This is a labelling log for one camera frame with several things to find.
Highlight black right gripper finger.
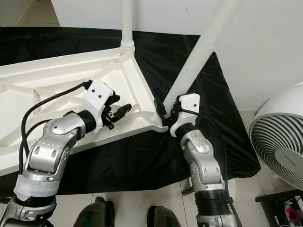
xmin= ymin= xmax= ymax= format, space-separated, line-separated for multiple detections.
xmin=153 ymin=97 xmax=169 ymax=125

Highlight white plastic table top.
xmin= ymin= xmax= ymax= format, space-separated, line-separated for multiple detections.
xmin=0 ymin=45 xmax=169 ymax=178

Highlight black tablecloth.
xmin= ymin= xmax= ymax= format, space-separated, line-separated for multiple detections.
xmin=0 ymin=26 xmax=261 ymax=195

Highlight black metal table leg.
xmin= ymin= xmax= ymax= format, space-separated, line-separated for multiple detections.
xmin=182 ymin=185 xmax=195 ymax=196

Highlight white round floor base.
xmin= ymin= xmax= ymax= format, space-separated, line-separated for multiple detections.
xmin=223 ymin=180 xmax=237 ymax=204

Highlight dark grey robot left foot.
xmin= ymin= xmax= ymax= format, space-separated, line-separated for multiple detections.
xmin=76 ymin=196 xmax=115 ymax=227

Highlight dark grey robot foot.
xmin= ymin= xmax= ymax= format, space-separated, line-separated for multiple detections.
xmin=76 ymin=196 xmax=115 ymax=227
xmin=147 ymin=205 xmax=181 ymax=227

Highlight dark grey robot right foot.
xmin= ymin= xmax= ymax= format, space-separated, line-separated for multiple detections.
xmin=147 ymin=205 xmax=181 ymax=227

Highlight white floor fan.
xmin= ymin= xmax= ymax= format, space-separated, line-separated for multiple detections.
xmin=249 ymin=95 xmax=303 ymax=190

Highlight magenta round object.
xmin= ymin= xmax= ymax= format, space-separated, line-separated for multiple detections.
xmin=284 ymin=206 xmax=298 ymax=222

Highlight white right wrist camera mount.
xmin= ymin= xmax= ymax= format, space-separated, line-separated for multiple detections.
xmin=169 ymin=93 xmax=201 ymax=138

